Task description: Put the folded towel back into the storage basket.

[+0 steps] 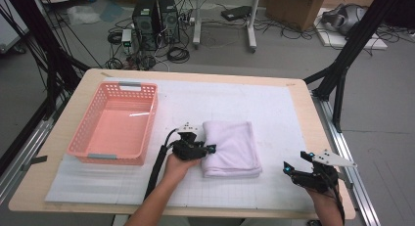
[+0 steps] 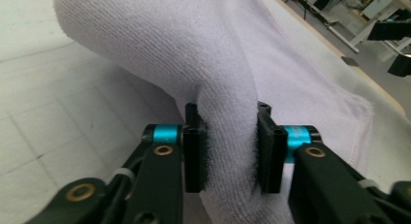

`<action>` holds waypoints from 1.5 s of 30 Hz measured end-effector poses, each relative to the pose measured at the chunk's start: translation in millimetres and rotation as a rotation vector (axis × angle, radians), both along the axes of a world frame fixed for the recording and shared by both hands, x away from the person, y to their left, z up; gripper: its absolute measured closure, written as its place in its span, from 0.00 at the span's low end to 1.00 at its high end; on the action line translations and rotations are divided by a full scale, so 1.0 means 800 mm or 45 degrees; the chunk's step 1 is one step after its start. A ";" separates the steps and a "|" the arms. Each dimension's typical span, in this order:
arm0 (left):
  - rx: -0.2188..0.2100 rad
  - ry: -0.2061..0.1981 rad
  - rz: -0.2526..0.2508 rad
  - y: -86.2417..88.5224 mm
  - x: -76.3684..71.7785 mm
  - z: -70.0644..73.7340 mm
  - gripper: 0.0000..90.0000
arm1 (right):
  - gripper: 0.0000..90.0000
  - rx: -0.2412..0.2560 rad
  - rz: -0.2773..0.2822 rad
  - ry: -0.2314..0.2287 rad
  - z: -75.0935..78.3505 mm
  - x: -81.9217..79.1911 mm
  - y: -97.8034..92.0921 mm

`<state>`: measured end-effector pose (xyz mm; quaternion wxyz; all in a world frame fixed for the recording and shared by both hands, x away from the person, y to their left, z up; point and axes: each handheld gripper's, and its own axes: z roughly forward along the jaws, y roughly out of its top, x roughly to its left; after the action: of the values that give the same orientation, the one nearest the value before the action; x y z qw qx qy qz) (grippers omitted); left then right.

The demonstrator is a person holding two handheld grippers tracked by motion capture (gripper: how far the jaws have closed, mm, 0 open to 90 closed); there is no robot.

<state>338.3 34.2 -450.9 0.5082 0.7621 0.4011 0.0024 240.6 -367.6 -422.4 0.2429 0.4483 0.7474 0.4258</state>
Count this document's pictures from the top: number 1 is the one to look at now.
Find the grey rounded device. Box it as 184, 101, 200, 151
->
321, 3, 368, 36

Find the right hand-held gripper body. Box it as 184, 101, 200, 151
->
290, 149, 357, 194

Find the slim black computer tower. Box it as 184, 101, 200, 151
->
158, 0, 181, 44

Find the large black computer tower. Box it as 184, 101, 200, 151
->
131, 0, 161, 52

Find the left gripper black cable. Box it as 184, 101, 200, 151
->
143, 127, 179, 201

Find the person's left hand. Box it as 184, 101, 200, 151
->
162, 153, 202, 188

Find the open cardboard box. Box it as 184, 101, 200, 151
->
264, 0, 327, 32

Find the clear plastic bag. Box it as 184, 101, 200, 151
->
67, 4, 101, 25

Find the grey metal bracket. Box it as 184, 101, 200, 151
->
338, 171, 355, 190
21, 155, 49, 172

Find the black metal frame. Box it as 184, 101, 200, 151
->
302, 0, 405, 133
0, 0, 91, 175

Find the white grid mat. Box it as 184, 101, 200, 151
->
44, 76, 317, 212

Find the lilac printed towel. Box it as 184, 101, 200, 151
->
200, 120, 263, 179

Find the tangle of black floor cables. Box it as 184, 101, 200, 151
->
254, 19, 415, 46

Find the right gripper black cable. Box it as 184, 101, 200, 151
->
329, 176, 346, 225

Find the flat black box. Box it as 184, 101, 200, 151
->
220, 5, 254, 23

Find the person's right hand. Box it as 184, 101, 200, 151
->
304, 187, 342, 217

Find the white metal stand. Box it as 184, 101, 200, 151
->
192, 0, 262, 54

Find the aluminium rail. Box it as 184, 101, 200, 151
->
0, 98, 65, 204
311, 92, 382, 226

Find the white foam board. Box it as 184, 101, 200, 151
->
313, 7, 389, 51

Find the white cabinet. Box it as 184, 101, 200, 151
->
0, 0, 29, 54

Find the small white electronic device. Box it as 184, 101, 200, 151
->
120, 28, 133, 55

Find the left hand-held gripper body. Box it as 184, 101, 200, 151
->
170, 121, 209, 161

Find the coil of black cable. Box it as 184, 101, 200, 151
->
166, 46, 191, 65

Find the pink plastic basket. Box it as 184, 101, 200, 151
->
67, 81, 160, 166

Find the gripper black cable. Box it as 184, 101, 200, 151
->
329, 176, 346, 225
143, 127, 179, 201

